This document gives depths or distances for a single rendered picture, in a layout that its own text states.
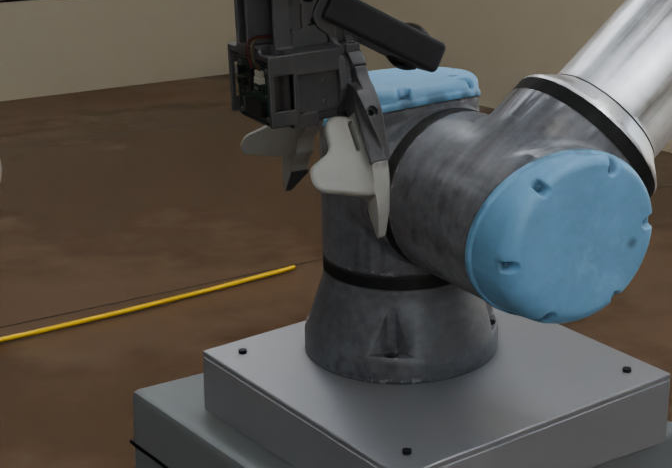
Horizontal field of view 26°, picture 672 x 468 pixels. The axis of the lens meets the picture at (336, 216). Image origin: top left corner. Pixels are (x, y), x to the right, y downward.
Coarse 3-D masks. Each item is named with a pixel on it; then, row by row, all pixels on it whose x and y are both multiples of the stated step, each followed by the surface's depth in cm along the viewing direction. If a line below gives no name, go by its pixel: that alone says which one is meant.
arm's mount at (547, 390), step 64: (512, 320) 148; (256, 384) 136; (320, 384) 135; (384, 384) 135; (448, 384) 135; (512, 384) 134; (576, 384) 134; (640, 384) 134; (320, 448) 128; (384, 448) 123; (448, 448) 123; (512, 448) 125; (576, 448) 130; (640, 448) 136
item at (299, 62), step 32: (256, 0) 105; (288, 0) 105; (320, 0) 106; (256, 32) 106; (288, 32) 105; (320, 32) 107; (256, 64) 104; (288, 64) 104; (320, 64) 105; (352, 64) 106; (256, 96) 107; (288, 96) 105; (320, 96) 106
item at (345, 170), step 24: (336, 120) 106; (336, 144) 106; (360, 144) 106; (312, 168) 105; (336, 168) 105; (360, 168) 106; (384, 168) 106; (336, 192) 105; (360, 192) 105; (384, 192) 106; (384, 216) 106
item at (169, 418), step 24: (168, 384) 151; (192, 384) 151; (144, 408) 148; (168, 408) 145; (192, 408) 145; (144, 432) 149; (168, 432) 144; (192, 432) 141; (216, 432) 140; (240, 432) 140; (144, 456) 150; (168, 456) 145; (192, 456) 141; (216, 456) 137; (240, 456) 135; (264, 456) 135; (624, 456) 136; (648, 456) 138
